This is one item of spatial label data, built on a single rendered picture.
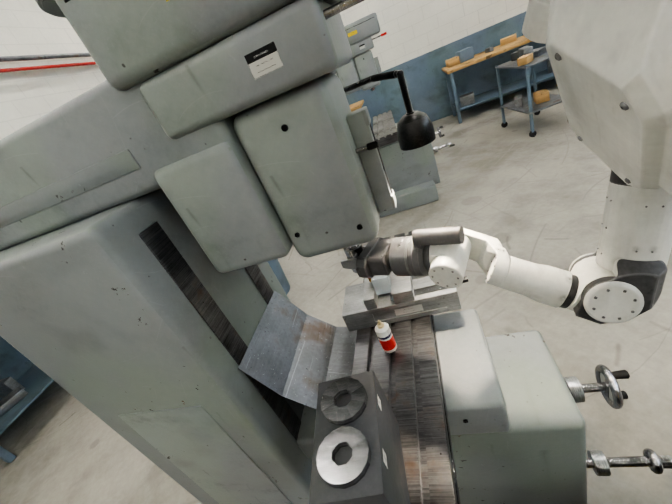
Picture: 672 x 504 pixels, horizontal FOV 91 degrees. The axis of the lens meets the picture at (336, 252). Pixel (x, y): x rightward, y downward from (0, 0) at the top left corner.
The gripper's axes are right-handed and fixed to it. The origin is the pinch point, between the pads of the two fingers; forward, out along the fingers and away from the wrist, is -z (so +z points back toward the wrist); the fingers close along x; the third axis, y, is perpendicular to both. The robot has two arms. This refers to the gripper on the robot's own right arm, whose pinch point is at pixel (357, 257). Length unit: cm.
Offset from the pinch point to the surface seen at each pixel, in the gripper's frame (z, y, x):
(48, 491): -250, 120, 95
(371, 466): 17.4, 12.0, 38.4
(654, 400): 66, 124, -63
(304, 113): 8.0, -35.6, 7.8
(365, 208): 11.1, -15.6, 5.5
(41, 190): -47, -42, 31
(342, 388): 6.7, 10.6, 28.2
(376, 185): 10.7, -16.9, -2.0
